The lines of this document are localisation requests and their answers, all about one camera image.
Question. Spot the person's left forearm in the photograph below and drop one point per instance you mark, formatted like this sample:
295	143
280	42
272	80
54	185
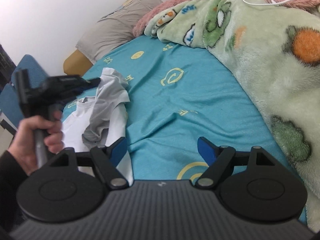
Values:
10	180

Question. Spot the blue covered chair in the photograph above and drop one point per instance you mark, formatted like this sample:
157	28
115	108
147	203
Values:
8	100
27	65

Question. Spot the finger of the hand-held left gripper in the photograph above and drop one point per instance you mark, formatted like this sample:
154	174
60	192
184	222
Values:
86	86

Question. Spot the teal printed bed sheet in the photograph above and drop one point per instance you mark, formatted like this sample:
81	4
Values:
175	105

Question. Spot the white t-shirt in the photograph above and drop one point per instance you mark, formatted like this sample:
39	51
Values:
75	125

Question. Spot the pink fluffy blanket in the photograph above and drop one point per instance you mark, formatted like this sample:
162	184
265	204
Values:
175	2

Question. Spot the grey pillow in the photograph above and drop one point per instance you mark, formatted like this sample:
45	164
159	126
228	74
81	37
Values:
117	27

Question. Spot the person's left hand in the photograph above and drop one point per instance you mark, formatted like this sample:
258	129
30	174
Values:
25	142

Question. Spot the green cartoon printed blanket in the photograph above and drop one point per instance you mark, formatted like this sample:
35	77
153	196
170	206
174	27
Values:
262	67

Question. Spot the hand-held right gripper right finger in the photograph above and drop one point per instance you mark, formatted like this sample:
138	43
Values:
206	151

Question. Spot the mustard yellow headboard cushion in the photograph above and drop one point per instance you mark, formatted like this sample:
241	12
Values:
75	62

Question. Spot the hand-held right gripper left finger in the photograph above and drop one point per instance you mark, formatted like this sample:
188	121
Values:
119	152

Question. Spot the dark metal security door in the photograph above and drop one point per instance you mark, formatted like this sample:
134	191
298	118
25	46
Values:
3	62

